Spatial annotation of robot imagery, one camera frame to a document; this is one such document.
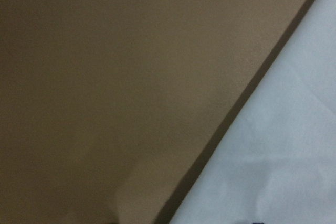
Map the light blue t-shirt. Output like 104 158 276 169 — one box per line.
171 0 335 223

